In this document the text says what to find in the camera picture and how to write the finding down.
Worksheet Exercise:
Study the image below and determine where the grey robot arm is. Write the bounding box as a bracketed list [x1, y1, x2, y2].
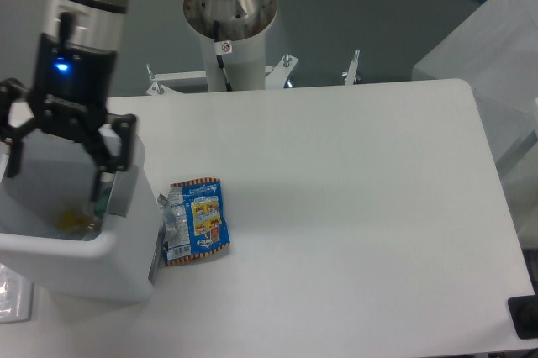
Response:
[1, 0, 137, 192]

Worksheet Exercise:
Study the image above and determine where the yellow trash in bin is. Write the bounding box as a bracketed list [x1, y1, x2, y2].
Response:
[55, 209, 94, 232]

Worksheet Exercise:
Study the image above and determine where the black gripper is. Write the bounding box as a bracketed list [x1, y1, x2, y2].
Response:
[1, 34, 137, 202]

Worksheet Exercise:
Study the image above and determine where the clear plastic bag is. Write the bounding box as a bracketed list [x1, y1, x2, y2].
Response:
[1, 265, 34, 324]

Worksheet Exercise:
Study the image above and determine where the black device at table edge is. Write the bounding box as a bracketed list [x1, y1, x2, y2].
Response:
[508, 295, 537, 340]

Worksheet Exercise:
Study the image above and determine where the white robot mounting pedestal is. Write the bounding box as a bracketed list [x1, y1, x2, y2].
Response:
[183, 0, 277, 92]

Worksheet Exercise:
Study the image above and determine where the blue snack wrapper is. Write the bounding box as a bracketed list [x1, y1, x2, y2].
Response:
[157, 177, 230, 266]

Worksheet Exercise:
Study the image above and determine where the white trash can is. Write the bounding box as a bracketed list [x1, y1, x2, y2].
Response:
[1, 130, 163, 302]

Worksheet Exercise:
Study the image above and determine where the crushed green label plastic bottle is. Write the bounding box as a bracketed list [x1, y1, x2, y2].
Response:
[93, 192, 110, 219]

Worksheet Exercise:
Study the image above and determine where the metal table clamp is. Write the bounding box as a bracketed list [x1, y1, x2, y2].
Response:
[341, 50, 361, 85]

